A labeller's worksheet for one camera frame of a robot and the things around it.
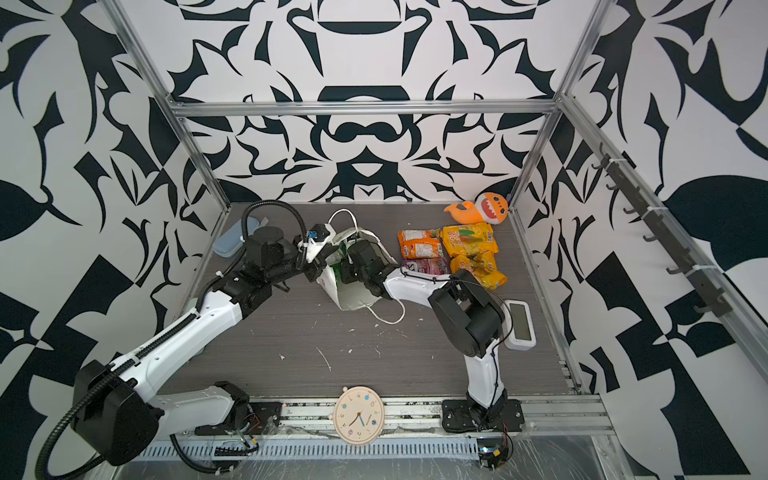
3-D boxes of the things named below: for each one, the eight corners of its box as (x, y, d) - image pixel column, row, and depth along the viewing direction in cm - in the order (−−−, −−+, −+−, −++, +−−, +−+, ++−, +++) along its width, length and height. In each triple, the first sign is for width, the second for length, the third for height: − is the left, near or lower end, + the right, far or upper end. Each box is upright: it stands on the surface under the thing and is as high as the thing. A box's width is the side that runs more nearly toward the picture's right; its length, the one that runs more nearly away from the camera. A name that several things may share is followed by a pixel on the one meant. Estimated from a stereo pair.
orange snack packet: (399, 258, 107) (399, 252, 104) (398, 234, 113) (398, 228, 111) (442, 258, 107) (444, 252, 104) (439, 234, 114) (440, 228, 111)
